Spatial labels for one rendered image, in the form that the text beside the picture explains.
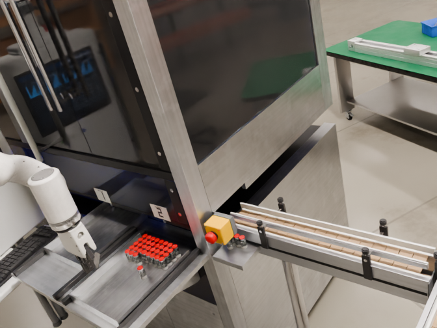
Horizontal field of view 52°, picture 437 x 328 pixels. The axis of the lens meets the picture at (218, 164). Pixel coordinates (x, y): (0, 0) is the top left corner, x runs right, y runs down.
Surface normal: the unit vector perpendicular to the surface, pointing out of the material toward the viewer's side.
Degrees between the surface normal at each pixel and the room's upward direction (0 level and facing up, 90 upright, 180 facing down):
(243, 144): 90
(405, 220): 0
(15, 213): 90
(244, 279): 90
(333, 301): 0
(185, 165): 90
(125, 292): 0
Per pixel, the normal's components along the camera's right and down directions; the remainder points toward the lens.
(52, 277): -0.24, -0.85
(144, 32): 0.77, 0.14
